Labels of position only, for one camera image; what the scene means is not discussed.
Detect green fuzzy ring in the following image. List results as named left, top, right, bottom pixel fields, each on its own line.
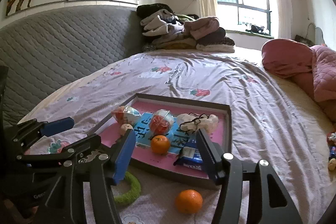
left=113, top=170, right=142, bottom=208

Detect brown walnut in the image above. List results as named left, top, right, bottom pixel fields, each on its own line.
left=119, top=123, right=133, bottom=136

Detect blue white egg toy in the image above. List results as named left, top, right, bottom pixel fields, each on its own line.
left=112, top=106, right=141, bottom=126

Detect orange tangerine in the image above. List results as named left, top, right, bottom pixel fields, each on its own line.
left=175, top=189, right=203, bottom=214
left=150, top=135, right=170, bottom=155

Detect cream cloth drawstring pouch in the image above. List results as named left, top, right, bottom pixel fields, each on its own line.
left=177, top=113, right=219, bottom=135

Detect floral lilac bed sheet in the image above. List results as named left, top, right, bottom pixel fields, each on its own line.
left=26, top=51, right=335, bottom=223

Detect grey quilted headboard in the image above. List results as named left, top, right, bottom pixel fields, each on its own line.
left=1, top=6, right=143, bottom=127

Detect small toys by blanket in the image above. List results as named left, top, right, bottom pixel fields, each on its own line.
left=326, top=132, right=336, bottom=172

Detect blue tissue packet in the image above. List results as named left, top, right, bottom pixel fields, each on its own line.
left=173, top=139, right=203, bottom=171

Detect dark tray with pink liner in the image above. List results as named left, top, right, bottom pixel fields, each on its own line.
left=86, top=93, right=234, bottom=191

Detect red wrapped egg toy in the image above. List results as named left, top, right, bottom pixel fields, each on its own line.
left=149, top=109, right=174, bottom=136

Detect pink quilted blanket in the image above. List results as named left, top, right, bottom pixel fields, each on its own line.
left=261, top=39, right=336, bottom=124

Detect pile of folded clothes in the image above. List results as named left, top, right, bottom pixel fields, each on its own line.
left=136, top=3, right=235, bottom=53

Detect items on window sill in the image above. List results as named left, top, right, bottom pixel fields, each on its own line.
left=246, top=24, right=270, bottom=36

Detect right sheer curtain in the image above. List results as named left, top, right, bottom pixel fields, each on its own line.
left=277, top=0, right=293, bottom=39

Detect window with dark frame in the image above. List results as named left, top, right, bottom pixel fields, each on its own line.
left=209, top=0, right=273, bottom=37

